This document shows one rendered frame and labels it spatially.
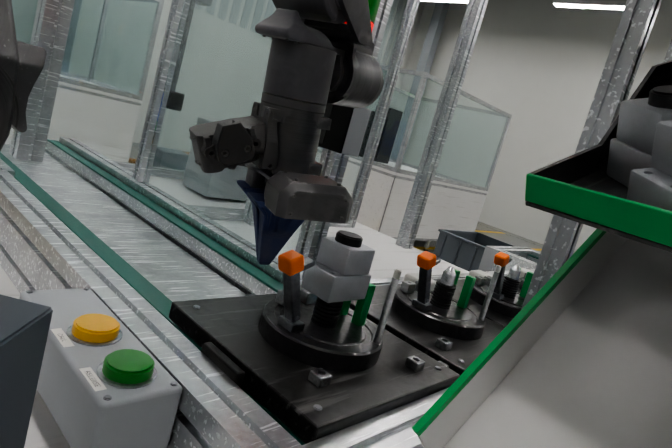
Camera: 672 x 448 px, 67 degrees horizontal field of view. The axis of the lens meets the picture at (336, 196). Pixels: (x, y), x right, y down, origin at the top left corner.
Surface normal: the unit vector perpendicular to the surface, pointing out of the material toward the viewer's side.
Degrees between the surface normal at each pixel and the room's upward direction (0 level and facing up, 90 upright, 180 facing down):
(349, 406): 0
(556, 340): 45
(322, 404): 0
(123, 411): 90
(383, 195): 90
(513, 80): 90
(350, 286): 90
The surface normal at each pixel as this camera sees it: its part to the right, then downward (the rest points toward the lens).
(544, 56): -0.66, -0.08
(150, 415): 0.70, 0.29
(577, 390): -0.36, -0.77
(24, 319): 0.27, -0.95
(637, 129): -0.99, 0.11
